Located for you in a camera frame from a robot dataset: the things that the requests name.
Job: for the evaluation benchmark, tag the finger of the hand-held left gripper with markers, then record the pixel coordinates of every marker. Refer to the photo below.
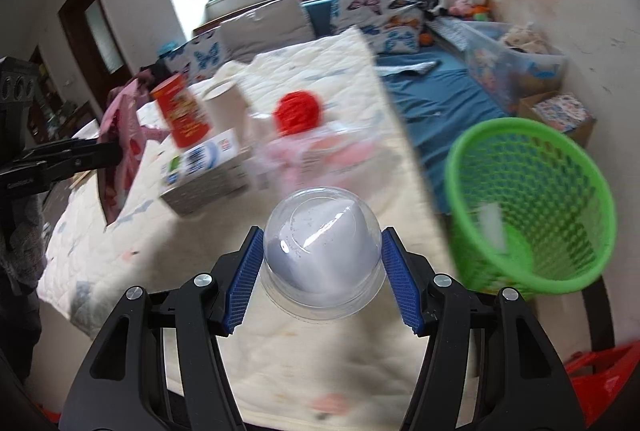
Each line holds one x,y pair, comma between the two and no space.
75,157

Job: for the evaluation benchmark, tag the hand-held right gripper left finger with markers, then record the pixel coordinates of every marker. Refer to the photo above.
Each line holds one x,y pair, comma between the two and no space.
245,283

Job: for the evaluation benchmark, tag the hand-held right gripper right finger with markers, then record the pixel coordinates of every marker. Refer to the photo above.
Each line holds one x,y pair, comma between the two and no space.
402,283

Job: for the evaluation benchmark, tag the pink plastic bag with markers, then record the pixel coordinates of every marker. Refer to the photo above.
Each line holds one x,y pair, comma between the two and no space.
122,131

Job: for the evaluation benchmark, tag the clear plastic dome lid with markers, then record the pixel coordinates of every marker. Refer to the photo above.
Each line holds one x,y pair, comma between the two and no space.
320,251

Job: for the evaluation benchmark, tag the red snack can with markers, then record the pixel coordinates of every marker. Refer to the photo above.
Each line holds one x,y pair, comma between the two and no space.
181,113

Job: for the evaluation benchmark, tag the white milk carton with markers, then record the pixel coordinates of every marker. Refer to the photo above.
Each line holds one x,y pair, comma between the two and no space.
205,173

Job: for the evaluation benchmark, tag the clear pinkish plastic wrapper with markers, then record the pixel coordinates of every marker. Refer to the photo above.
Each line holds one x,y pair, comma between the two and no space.
330,151

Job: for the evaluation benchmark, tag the white paper cup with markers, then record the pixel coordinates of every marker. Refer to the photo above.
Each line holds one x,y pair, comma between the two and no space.
227,111

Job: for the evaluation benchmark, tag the red round object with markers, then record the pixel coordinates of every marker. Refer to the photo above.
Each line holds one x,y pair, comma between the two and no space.
297,112

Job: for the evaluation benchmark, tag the green plastic basket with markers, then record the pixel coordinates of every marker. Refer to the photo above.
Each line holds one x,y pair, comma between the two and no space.
575,231

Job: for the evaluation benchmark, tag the brown wooden door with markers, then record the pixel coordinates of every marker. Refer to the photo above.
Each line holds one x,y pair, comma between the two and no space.
92,36

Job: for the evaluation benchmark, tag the white paper piece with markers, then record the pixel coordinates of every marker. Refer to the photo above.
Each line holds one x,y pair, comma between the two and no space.
492,226

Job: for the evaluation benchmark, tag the teal cloth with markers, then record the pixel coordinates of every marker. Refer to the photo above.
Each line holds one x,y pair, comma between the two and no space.
169,47

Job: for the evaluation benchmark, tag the white butterfly pillow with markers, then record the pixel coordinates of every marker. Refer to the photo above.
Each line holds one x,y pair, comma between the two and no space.
202,56
357,11
400,31

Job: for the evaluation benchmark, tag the blue bed sheet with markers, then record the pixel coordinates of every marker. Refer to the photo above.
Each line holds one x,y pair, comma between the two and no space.
435,101

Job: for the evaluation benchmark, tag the white cloth piece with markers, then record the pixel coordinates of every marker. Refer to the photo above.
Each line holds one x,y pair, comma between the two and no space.
407,67

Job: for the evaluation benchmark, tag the red plastic stool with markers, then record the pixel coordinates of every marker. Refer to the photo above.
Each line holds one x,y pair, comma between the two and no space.
605,381

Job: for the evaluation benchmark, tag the beige pillow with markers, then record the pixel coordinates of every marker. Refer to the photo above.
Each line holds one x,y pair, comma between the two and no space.
265,28

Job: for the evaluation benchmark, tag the cardboard box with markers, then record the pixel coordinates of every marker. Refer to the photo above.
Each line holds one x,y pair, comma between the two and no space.
562,113

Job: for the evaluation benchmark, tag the white quilted blanket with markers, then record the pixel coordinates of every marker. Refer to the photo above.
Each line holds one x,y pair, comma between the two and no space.
320,61

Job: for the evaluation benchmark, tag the clear plastic storage bin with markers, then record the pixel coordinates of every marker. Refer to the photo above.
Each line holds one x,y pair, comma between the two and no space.
500,61

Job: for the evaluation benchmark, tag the small orange ball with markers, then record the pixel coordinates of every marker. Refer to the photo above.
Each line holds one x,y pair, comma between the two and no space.
425,40

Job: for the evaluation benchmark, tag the patterned folded cloth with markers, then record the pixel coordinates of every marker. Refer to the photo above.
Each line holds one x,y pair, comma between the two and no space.
450,31

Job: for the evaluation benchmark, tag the pink plush toy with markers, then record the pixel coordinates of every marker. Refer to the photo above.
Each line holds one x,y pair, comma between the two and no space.
460,8

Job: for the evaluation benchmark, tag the orange fox plush toy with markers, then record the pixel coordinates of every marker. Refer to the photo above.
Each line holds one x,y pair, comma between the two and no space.
479,1

